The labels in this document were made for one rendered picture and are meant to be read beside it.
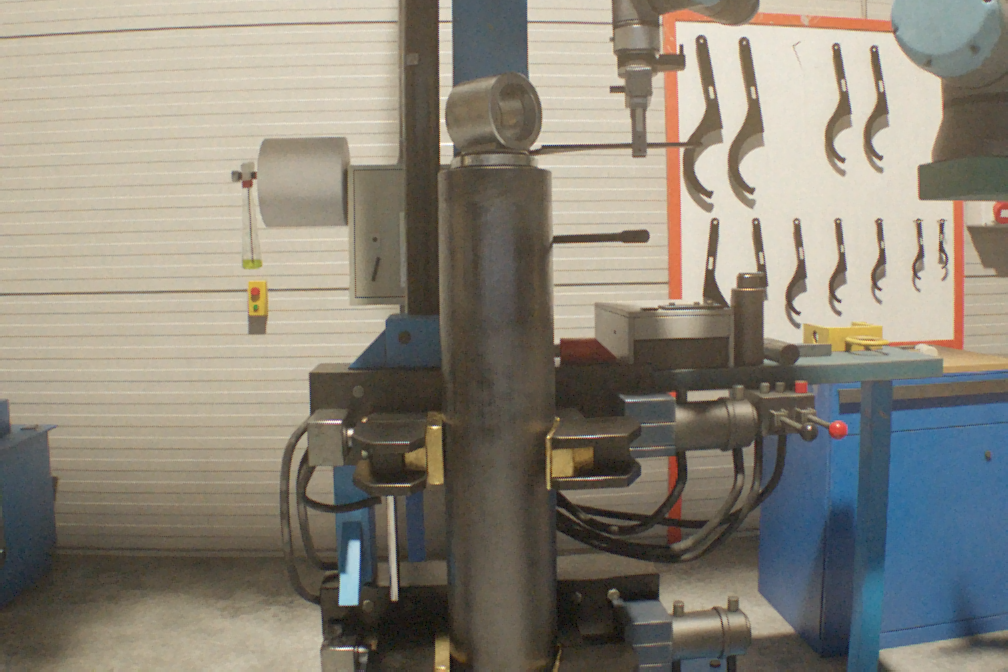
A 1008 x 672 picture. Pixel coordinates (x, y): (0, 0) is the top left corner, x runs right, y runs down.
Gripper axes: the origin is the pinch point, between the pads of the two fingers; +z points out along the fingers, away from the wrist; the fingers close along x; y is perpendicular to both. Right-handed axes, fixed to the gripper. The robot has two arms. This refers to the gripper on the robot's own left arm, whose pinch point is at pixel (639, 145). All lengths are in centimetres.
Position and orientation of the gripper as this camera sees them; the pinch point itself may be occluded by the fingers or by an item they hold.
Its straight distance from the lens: 155.0
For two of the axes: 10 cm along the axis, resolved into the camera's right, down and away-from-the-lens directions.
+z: 0.2, 10.0, 0.2
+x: -1.1, 0.2, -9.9
